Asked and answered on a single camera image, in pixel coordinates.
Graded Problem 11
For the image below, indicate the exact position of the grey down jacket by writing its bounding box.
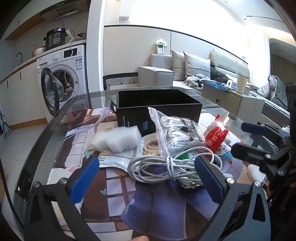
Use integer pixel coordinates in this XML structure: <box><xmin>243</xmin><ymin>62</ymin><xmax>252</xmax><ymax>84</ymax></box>
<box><xmin>258</xmin><ymin>75</ymin><xmax>288</xmax><ymax>109</ymax></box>

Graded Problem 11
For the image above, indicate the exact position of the bed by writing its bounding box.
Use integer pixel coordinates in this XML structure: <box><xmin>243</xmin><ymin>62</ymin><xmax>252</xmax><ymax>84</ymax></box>
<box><xmin>261</xmin><ymin>93</ymin><xmax>292</xmax><ymax>127</ymax></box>

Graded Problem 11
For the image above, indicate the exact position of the white washing machine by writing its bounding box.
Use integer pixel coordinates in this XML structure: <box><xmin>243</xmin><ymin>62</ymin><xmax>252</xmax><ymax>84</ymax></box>
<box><xmin>36</xmin><ymin>44</ymin><xmax>89</xmax><ymax>117</ymax></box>

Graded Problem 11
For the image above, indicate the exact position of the zip bag of white cables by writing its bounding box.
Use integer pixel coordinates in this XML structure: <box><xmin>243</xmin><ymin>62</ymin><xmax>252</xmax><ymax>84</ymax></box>
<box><xmin>148</xmin><ymin>107</ymin><xmax>206</xmax><ymax>158</ymax></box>

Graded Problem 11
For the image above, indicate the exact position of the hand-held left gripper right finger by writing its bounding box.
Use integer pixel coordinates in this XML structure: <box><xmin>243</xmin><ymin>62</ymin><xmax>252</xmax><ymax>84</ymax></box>
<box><xmin>194</xmin><ymin>155</ymin><xmax>271</xmax><ymax>241</ymax></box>

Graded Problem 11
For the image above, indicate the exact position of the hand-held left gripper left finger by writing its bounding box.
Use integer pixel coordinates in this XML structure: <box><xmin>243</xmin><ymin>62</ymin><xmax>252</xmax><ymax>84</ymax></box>
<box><xmin>24</xmin><ymin>156</ymin><xmax>100</xmax><ymax>241</ymax></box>

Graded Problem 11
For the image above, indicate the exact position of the beige cushion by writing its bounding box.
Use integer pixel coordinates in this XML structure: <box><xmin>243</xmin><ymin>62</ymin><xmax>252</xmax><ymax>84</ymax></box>
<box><xmin>171</xmin><ymin>50</ymin><xmax>186</xmax><ymax>81</ymax></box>

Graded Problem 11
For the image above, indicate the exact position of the beige sofa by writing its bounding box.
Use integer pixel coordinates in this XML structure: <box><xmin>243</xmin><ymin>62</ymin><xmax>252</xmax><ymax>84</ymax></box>
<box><xmin>138</xmin><ymin>50</ymin><xmax>250</xmax><ymax>91</ymax></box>

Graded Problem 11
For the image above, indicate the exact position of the white cylindrical cup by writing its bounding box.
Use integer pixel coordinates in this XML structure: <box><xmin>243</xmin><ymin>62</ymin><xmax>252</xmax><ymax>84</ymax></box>
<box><xmin>236</xmin><ymin>75</ymin><xmax>247</xmax><ymax>94</ymax></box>

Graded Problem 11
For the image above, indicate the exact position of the grey furry cloth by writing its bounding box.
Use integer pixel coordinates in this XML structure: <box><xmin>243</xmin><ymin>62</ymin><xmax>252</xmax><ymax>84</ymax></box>
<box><xmin>185</xmin><ymin>74</ymin><xmax>210</xmax><ymax>88</ymax></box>

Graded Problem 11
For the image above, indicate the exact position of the cream coiled rope in bag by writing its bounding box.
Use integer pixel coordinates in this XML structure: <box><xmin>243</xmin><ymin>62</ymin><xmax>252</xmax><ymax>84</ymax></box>
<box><xmin>142</xmin><ymin>136</ymin><xmax>162</xmax><ymax>158</ymax></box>

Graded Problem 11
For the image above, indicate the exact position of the silver medicine packet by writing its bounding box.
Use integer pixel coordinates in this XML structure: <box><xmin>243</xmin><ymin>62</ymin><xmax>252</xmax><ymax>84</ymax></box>
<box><xmin>97</xmin><ymin>148</ymin><xmax>144</xmax><ymax>173</ymax></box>

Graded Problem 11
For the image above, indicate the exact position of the cream low cabinet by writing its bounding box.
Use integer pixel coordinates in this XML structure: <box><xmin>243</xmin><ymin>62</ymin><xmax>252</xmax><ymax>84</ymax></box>
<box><xmin>202</xmin><ymin>80</ymin><xmax>269</xmax><ymax>123</ymax></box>

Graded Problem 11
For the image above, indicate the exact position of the patterned black chair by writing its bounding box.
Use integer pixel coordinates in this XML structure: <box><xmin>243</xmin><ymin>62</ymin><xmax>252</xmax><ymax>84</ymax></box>
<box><xmin>102</xmin><ymin>72</ymin><xmax>139</xmax><ymax>91</ymax></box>

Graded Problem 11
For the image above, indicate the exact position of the grey cushion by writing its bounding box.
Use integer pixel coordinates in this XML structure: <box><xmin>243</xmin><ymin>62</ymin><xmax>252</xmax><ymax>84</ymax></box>
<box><xmin>183</xmin><ymin>51</ymin><xmax>211</xmax><ymax>80</ymax></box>

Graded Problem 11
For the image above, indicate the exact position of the black pressure cooker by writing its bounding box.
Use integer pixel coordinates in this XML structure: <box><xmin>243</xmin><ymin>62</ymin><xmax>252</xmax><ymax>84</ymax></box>
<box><xmin>44</xmin><ymin>28</ymin><xmax>68</xmax><ymax>50</ymax></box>

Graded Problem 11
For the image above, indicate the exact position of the white wall device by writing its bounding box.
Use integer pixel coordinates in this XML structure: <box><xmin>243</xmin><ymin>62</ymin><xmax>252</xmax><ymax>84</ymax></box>
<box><xmin>155</xmin><ymin>40</ymin><xmax>168</xmax><ymax>55</ymax></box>

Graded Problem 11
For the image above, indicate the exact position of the range hood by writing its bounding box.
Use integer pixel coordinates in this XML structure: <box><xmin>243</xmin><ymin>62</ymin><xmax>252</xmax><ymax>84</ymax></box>
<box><xmin>40</xmin><ymin>0</ymin><xmax>90</xmax><ymax>22</ymax></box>

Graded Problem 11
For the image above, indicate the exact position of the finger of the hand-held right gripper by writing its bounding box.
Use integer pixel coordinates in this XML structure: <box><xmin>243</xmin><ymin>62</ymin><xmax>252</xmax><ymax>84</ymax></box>
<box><xmin>231</xmin><ymin>142</ymin><xmax>292</xmax><ymax>175</ymax></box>
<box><xmin>240</xmin><ymin>122</ymin><xmax>290</xmax><ymax>144</ymax></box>

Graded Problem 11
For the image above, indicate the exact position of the white small object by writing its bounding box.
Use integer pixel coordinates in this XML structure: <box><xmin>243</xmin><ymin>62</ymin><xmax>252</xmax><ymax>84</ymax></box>
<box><xmin>247</xmin><ymin>164</ymin><xmax>266</xmax><ymax>184</ymax></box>

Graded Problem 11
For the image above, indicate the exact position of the white bowl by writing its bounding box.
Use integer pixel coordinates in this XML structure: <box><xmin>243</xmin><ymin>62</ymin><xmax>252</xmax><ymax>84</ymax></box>
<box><xmin>32</xmin><ymin>46</ymin><xmax>46</xmax><ymax>57</ymax></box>

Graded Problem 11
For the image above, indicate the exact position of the cream kitchen cabinet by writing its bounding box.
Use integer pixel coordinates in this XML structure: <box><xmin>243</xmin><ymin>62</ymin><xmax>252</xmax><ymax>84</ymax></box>
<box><xmin>0</xmin><ymin>56</ymin><xmax>48</xmax><ymax>129</ymax></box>

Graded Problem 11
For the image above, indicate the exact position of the black jacket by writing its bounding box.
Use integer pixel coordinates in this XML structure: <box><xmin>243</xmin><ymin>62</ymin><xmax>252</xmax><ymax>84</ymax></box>
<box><xmin>210</xmin><ymin>61</ymin><xmax>236</xmax><ymax>82</ymax></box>

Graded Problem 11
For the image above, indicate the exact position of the white power cable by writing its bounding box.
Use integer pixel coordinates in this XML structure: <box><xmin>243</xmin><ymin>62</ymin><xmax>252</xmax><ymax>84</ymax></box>
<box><xmin>60</xmin><ymin>14</ymin><xmax>78</xmax><ymax>96</ymax></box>

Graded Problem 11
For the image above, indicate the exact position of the white bubble wrap piece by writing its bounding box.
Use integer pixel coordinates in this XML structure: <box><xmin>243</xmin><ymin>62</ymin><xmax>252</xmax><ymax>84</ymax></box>
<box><xmin>90</xmin><ymin>126</ymin><xmax>142</xmax><ymax>153</ymax></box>

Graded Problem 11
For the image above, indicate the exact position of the brown cardboard box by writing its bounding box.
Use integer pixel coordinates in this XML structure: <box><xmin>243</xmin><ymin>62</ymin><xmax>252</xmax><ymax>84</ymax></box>
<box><xmin>0</xmin><ymin>160</ymin><xmax>10</xmax><ymax>204</ymax></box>

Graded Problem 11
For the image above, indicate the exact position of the white cable bundle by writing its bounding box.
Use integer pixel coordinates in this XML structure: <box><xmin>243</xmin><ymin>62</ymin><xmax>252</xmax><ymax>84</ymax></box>
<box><xmin>127</xmin><ymin>147</ymin><xmax>222</xmax><ymax>188</ymax></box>

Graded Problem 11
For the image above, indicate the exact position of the green medicine packet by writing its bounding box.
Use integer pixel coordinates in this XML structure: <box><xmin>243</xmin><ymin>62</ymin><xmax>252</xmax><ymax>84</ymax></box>
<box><xmin>178</xmin><ymin>153</ymin><xmax>201</xmax><ymax>179</ymax></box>

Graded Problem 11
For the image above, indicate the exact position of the black cardboard box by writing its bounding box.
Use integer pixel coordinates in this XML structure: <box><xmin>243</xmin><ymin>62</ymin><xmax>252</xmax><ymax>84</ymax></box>
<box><xmin>110</xmin><ymin>88</ymin><xmax>203</xmax><ymax>137</ymax></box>

